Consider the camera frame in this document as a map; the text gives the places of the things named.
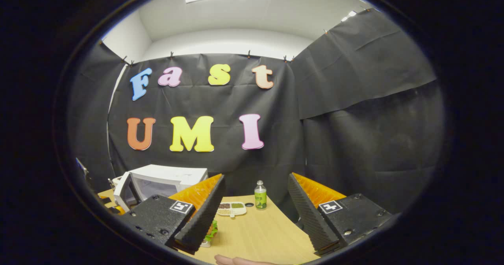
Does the green toy vegetable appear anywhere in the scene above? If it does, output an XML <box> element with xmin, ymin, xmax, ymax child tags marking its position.
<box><xmin>204</xmin><ymin>219</ymin><xmax>219</xmax><ymax>243</ymax></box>

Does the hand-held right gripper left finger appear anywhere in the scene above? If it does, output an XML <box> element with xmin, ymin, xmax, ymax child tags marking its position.
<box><xmin>120</xmin><ymin>174</ymin><xmax>226</xmax><ymax>255</ymax></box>

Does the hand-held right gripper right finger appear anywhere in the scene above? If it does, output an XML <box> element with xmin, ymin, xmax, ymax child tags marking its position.
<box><xmin>287</xmin><ymin>172</ymin><xmax>393</xmax><ymax>256</ymax></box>

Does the green tea bottle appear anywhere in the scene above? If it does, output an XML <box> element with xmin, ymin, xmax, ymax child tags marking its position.
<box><xmin>254</xmin><ymin>180</ymin><xmax>268</xmax><ymax>210</ymax></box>

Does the black backdrop cloth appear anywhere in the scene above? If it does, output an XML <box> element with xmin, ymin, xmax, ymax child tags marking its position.
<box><xmin>67</xmin><ymin>8</ymin><xmax>447</xmax><ymax>234</ymax></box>

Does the white divided grain dish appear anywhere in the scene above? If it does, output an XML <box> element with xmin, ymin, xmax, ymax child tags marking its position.
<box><xmin>217</xmin><ymin>202</ymin><xmax>248</xmax><ymax>219</ymax></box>

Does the white microwave oven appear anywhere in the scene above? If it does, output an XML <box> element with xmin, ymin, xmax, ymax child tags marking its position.
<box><xmin>113</xmin><ymin>164</ymin><xmax>209</xmax><ymax>213</ymax></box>

